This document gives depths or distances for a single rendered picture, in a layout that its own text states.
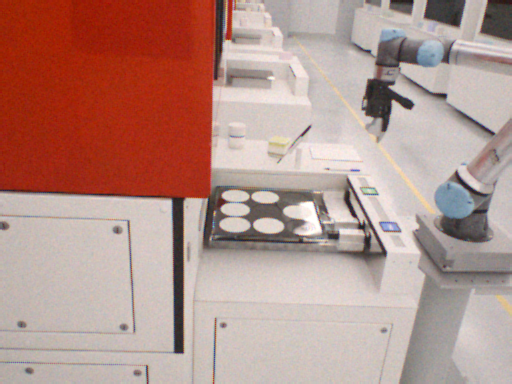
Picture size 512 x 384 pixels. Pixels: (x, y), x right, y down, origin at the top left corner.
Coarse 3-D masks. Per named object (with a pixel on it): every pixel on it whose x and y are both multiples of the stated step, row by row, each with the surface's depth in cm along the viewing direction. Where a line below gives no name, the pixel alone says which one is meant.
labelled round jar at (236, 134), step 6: (228, 126) 199; (234, 126) 197; (240, 126) 197; (228, 132) 200; (234, 132) 197; (240, 132) 198; (228, 138) 200; (234, 138) 198; (240, 138) 198; (228, 144) 201; (234, 144) 199; (240, 144) 200
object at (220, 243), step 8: (216, 240) 154; (224, 240) 154; (232, 240) 155; (240, 240) 155; (248, 240) 155; (256, 240) 156; (264, 240) 156; (224, 248) 155; (232, 248) 155; (240, 248) 156; (248, 248) 156; (256, 248) 156; (264, 248) 156; (272, 248) 156; (280, 248) 156; (288, 248) 156; (296, 248) 156; (304, 248) 156; (312, 248) 156; (320, 248) 156; (328, 248) 156; (336, 248) 156
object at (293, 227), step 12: (252, 192) 177; (276, 192) 178; (288, 192) 179; (300, 192) 180; (252, 204) 168; (264, 204) 169; (276, 204) 169; (288, 204) 170; (300, 204) 170; (312, 204) 171; (216, 216) 158; (228, 216) 159; (240, 216) 159; (252, 216) 160; (264, 216) 161; (276, 216) 161; (312, 216) 162; (216, 228) 151; (252, 228) 152; (288, 228) 154; (300, 228) 155; (312, 228) 155
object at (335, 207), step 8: (328, 200) 180; (336, 200) 180; (344, 200) 180; (328, 208) 173; (336, 208) 174; (344, 208) 174; (336, 216) 168; (344, 216) 168; (336, 240) 156; (344, 248) 152; (352, 248) 152; (360, 248) 153
